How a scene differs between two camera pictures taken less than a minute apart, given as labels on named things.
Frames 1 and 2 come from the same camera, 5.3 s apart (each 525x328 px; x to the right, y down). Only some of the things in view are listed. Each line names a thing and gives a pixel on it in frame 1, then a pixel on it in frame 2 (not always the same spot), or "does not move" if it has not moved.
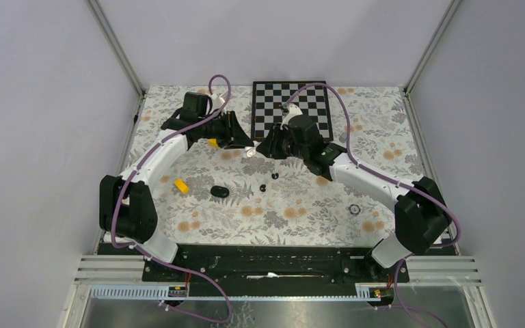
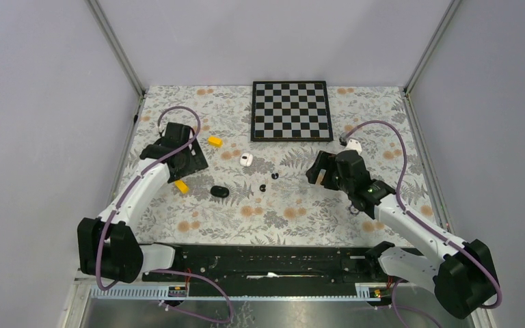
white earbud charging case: [251, 151] → [246, 159]
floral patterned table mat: [217, 196] does not move
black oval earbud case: [220, 191] does not move
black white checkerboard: [268, 96] does not move
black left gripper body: [227, 135] → [192, 162]
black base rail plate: [273, 264] does not move
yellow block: [182, 186] does not move
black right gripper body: [281, 145] → [331, 179]
